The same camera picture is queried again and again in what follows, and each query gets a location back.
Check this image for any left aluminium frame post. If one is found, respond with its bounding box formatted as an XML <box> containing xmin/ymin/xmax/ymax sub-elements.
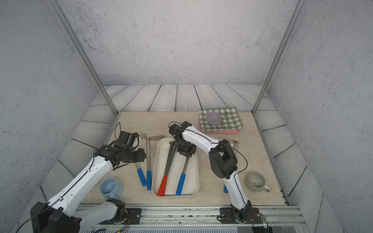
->
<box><xmin>47</xmin><ymin>0</ymin><xmax>119</xmax><ymax>116</ymax></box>

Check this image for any white rectangular storage tray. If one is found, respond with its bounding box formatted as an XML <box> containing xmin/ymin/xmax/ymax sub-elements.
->
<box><xmin>152</xmin><ymin>137</ymin><xmax>200</xmax><ymax>198</ymax></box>

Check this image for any aluminium frame post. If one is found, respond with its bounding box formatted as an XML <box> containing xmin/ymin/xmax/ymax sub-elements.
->
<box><xmin>252</xmin><ymin>0</ymin><xmax>306</xmax><ymax>115</ymax></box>
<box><xmin>47</xmin><ymin>0</ymin><xmax>119</xmax><ymax>116</ymax></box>

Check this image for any small lilac bowl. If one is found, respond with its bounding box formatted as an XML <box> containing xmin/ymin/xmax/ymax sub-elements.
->
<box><xmin>206</xmin><ymin>112</ymin><xmax>222</xmax><ymax>125</ymax></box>

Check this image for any light blue plastic cup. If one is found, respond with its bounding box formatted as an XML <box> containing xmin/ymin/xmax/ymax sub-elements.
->
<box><xmin>99</xmin><ymin>177</ymin><xmax>124</xmax><ymax>200</ymax></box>

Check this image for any pink tray under cloth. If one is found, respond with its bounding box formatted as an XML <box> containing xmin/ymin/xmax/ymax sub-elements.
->
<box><xmin>199</xmin><ymin>125</ymin><xmax>240</xmax><ymax>134</ymax></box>

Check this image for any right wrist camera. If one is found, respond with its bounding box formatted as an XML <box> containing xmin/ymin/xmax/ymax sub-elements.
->
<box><xmin>169</xmin><ymin>124</ymin><xmax>184</xmax><ymax>141</ymax></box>

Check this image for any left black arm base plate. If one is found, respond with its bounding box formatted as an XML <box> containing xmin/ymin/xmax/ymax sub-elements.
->
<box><xmin>99</xmin><ymin>208</ymin><xmax>142</xmax><ymax>225</ymax></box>

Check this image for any grey ribbed ceramic cup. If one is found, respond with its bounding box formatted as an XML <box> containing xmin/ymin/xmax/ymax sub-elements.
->
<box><xmin>245</xmin><ymin>172</ymin><xmax>272</xmax><ymax>193</ymax></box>

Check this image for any aluminium front rail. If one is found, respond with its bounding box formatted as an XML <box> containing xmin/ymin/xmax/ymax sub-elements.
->
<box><xmin>52</xmin><ymin>205</ymin><xmax>310</xmax><ymax>233</ymax></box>

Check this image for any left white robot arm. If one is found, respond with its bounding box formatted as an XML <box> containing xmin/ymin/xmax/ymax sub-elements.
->
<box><xmin>31</xmin><ymin>142</ymin><xmax>146</xmax><ymax>233</ymax></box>

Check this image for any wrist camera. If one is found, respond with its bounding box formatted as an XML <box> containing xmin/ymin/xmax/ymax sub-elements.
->
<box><xmin>169</xmin><ymin>124</ymin><xmax>184</xmax><ymax>141</ymax></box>
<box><xmin>115</xmin><ymin>131</ymin><xmax>140</xmax><ymax>150</ymax></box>

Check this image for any green checkered cloth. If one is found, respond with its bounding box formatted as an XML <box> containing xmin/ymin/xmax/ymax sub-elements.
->
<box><xmin>198</xmin><ymin>107</ymin><xmax>243</xmax><ymax>132</ymax></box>

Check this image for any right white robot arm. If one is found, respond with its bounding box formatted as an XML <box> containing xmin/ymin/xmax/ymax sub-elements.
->
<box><xmin>169</xmin><ymin>121</ymin><xmax>252</xmax><ymax>223</ymax></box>

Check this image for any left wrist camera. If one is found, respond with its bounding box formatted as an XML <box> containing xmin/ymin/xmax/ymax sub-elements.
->
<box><xmin>115</xmin><ymin>131</ymin><xmax>140</xmax><ymax>150</ymax></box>

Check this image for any right aluminium frame post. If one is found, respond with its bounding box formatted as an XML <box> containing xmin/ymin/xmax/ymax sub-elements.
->
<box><xmin>252</xmin><ymin>0</ymin><xmax>306</xmax><ymax>115</ymax></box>

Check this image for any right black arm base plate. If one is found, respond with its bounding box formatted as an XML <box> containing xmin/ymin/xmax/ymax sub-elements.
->
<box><xmin>217</xmin><ymin>207</ymin><xmax>263</xmax><ymax>225</ymax></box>

